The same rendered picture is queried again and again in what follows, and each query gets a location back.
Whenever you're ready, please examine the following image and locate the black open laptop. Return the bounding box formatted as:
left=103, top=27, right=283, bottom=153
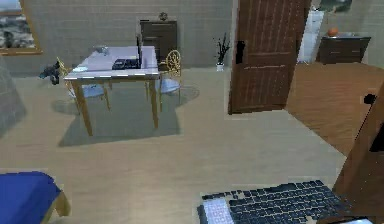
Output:
left=111, top=34, right=144, bottom=71

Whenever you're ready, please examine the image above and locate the silver laptop with dark keys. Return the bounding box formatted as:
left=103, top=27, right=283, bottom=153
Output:
left=196, top=179, right=375, bottom=224

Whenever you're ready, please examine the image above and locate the golden chair with white seat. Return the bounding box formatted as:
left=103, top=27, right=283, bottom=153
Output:
left=157, top=49, right=184, bottom=113
left=54, top=56, right=112, bottom=113

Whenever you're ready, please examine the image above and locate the house plant in white pot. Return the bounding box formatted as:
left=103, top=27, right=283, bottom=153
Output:
left=212, top=32, right=232, bottom=73

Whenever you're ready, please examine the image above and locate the dark brown chest of drawers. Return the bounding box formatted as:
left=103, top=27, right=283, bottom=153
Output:
left=139, top=19, right=179, bottom=65

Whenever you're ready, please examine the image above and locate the white top wooden table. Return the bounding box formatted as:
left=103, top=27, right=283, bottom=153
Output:
left=62, top=45, right=161, bottom=137

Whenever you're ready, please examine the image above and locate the clear glass bowl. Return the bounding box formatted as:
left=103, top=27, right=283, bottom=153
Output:
left=92, top=44, right=111, bottom=57

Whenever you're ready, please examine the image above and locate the white tall cupboard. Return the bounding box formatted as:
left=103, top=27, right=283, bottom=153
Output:
left=297, top=9, right=326, bottom=64

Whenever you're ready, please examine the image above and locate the dark grey lump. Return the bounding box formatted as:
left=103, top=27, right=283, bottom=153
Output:
left=38, top=61, right=62, bottom=86

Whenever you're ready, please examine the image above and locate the dark brown low cabinet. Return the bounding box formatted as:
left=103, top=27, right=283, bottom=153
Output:
left=315, top=34, right=372, bottom=66

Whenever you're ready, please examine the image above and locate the blue seat wooden stool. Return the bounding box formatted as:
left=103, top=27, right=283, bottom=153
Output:
left=0, top=171, right=72, bottom=224

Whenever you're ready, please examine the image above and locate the black door handle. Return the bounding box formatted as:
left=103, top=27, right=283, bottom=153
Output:
left=363, top=93, right=378, bottom=105
left=235, top=40, right=246, bottom=65

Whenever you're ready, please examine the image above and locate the dark landscape wall picture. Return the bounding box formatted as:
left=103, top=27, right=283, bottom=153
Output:
left=319, top=0, right=354, bottom=14

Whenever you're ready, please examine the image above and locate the wood framed wall picture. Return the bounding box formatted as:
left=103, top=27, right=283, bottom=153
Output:
left=0, top=0, right=43, bottom=56

